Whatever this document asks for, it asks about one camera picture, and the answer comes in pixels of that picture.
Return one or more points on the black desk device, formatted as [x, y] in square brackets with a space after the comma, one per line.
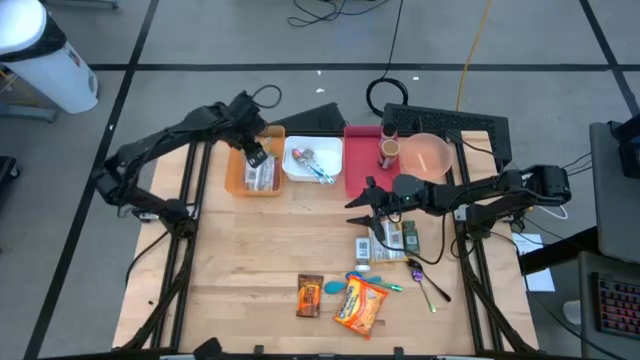
[631, 150]

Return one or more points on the yellow edged food packet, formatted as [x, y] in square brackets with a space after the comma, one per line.
[392, 250]

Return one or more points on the black aluminium table frame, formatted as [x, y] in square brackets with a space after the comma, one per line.
[452, 135]

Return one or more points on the white paper sheet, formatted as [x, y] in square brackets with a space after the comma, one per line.
[525, 245]

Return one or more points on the silver metal spoon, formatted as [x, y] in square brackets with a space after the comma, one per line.
[303, 161]

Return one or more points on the white plastic bin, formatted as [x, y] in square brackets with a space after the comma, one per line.
[325, 147]

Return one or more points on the white computer mouse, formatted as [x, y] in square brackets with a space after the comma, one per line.
[573, 312]

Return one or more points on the white trash can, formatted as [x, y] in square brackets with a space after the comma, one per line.
[50, 75]

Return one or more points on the green edged ramen packet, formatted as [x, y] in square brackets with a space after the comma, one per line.
[260, 177]

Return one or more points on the dark grey keyboard desk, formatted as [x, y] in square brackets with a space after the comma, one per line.
[587, 345]

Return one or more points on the black backlit keyboard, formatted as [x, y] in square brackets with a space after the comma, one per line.
[620, 305]

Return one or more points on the small black clamp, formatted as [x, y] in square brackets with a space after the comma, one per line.
[398, 351]
[258, 351]

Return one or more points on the teal silicone spoon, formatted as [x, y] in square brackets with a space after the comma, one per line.
[334, 287]

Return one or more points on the brown orange candy pouch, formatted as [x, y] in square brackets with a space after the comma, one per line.
[309, 300]

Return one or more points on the grey metal furniture foot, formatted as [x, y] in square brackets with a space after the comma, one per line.
[30, 114]

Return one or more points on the blue green iridescent spoon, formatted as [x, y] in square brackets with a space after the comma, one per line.
[353, 275]

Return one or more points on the pink translucent bowl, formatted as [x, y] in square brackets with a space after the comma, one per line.
[425, 157]

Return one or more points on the black spoon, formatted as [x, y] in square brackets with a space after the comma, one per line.
[414, 265]

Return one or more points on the gold lid spice jar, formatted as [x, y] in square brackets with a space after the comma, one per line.
[390, 147]

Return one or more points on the pink plastic bin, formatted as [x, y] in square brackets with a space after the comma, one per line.
[360, 150]

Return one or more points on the purple iridescent spoon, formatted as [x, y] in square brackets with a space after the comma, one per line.
[418, 275]

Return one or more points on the orange ramen noodle packet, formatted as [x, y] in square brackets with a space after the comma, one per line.
[360, 307]

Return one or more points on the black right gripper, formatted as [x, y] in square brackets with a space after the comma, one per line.
[389, 206]

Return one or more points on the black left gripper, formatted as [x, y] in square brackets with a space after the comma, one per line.
[243, 122]

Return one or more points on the orange plastic bin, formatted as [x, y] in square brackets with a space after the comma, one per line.
[235, 175]

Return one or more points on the purple label spice jar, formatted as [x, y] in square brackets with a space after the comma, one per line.
[389, 131]

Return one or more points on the black flat panel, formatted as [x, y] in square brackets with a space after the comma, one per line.
[315, 120]

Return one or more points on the white label spice jar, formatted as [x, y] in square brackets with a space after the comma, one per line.
[362, 252]

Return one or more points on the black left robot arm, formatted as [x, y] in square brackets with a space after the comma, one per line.
[150, 145]

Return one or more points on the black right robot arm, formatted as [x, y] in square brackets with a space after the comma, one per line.
[500, 192]

